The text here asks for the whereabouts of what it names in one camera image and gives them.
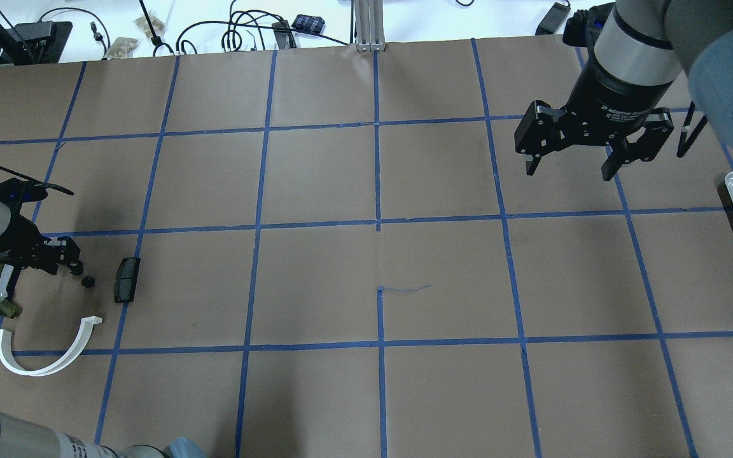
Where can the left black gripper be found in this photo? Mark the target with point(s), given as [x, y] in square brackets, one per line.
[18, 236]

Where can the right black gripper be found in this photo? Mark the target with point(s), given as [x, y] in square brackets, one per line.
[618, 95]

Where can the black bearing gear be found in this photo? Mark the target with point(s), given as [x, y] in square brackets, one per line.
[88, 282]

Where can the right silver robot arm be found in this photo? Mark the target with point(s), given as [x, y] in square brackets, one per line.
[636, 50]

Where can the grey brake pad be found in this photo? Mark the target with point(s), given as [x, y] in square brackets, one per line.
[126, 278]

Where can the black power adapter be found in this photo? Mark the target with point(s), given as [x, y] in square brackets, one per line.
[553, 18]

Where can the aluminium frame post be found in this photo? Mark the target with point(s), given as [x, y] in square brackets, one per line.
[369, 35]

